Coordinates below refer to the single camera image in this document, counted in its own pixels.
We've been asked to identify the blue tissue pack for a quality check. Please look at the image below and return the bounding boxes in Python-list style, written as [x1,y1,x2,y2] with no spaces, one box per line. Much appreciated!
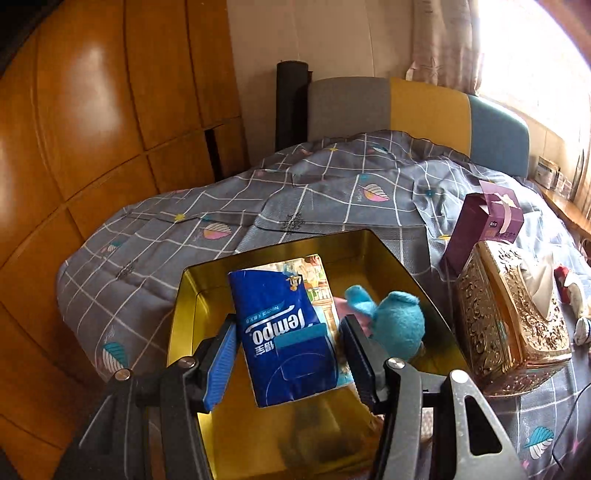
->
[228,254,353,408]

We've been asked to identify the blue plush toy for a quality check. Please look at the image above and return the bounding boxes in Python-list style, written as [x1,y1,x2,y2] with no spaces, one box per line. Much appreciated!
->
[345,285,426,361]

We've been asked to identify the gold metal tray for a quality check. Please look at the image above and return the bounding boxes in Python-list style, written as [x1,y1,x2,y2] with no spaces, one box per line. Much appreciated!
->
[168,227,466,479]

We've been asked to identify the gold ornate tissue box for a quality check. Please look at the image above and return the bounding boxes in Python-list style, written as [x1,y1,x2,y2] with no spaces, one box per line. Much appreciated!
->
[455,241,572,397]

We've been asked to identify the purple cardboard box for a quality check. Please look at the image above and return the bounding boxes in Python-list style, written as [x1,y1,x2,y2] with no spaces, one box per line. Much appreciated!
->
[443,181,524,276]

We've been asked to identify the wooden side desk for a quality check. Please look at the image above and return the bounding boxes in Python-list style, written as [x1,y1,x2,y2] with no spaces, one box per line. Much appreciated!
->
[537,185,591,239]

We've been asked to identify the multicolour headboard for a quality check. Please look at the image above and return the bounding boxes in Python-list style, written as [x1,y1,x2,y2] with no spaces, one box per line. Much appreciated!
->
[308,77,530,178]

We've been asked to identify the white box on desk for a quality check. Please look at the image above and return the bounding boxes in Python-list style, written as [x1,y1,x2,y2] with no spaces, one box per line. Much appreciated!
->
[534,156,560,190]

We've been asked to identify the wooden wardrobe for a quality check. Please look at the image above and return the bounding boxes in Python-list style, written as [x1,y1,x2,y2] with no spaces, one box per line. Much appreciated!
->
[1,1,247,479]

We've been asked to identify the black rolled mat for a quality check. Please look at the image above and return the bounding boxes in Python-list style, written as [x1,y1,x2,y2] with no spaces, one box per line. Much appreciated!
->
[274,60,311,151]

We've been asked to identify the beige curtain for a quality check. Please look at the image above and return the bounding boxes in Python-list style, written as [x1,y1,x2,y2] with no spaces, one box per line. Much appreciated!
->
[406,0,482,94]

